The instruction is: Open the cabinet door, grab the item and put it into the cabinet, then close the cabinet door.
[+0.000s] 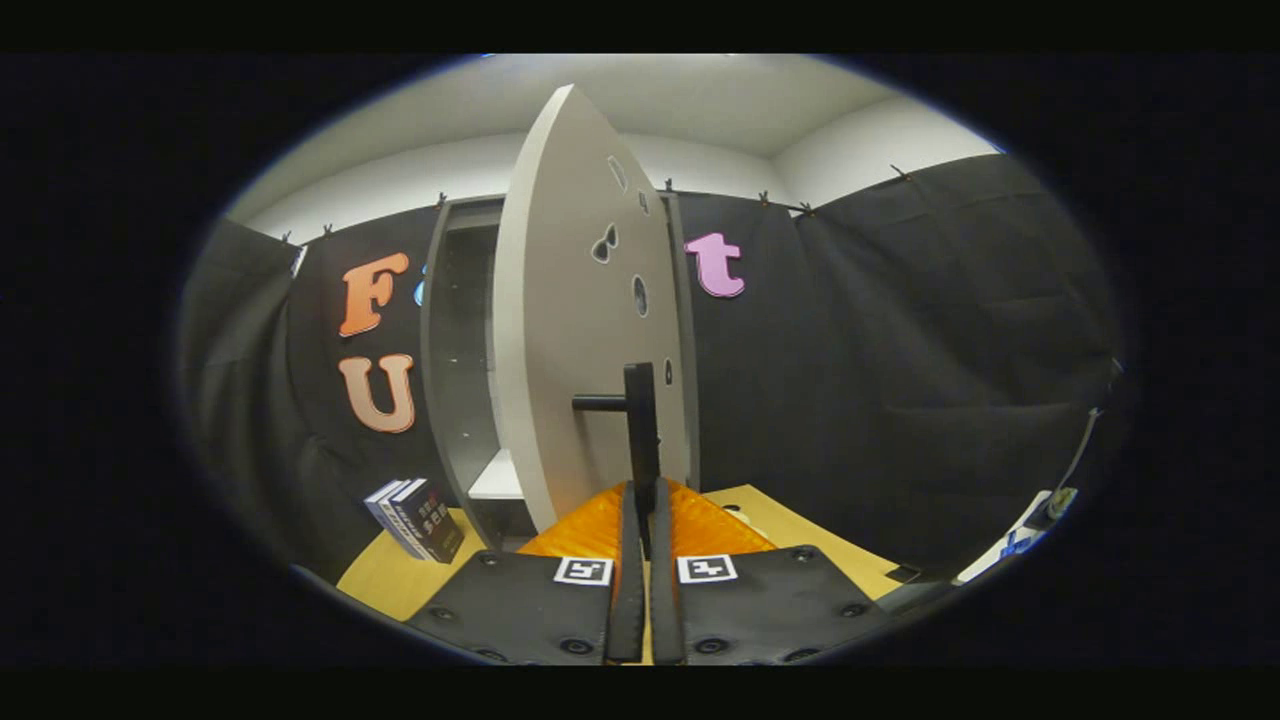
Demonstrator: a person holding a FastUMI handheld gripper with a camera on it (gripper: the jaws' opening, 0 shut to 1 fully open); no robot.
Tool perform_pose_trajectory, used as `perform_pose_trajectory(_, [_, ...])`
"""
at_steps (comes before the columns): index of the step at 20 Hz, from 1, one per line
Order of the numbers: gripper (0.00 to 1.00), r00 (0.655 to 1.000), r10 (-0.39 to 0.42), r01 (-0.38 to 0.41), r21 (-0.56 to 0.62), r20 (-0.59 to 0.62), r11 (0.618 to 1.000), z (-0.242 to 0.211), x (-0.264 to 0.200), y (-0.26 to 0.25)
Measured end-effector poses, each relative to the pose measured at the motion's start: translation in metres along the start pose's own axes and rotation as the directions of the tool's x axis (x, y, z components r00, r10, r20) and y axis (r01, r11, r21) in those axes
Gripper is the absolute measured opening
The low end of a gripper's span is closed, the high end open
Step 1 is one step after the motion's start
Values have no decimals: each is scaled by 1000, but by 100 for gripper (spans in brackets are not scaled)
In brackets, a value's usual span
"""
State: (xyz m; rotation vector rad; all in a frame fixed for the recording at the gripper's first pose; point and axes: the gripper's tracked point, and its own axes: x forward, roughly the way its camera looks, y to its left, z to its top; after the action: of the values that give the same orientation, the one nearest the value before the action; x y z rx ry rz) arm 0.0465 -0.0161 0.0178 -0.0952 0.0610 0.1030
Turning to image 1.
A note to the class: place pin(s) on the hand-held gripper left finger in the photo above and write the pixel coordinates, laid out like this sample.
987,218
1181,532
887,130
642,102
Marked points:
626,600

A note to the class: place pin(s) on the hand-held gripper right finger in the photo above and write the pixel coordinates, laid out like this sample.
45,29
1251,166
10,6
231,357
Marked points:
668,610

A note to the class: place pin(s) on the dark blue book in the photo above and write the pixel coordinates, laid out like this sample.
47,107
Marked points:
392,502
377,502
435,525

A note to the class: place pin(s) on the grey cabinet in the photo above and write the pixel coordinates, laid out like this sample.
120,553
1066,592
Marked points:
455,350

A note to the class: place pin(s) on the white side table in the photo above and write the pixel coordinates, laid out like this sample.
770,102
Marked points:
985,565

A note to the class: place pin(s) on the black backdrop cloth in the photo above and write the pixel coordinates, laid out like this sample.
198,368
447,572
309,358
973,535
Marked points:
900,350

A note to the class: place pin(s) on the white paper tag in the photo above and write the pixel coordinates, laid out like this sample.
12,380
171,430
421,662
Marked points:
299,261

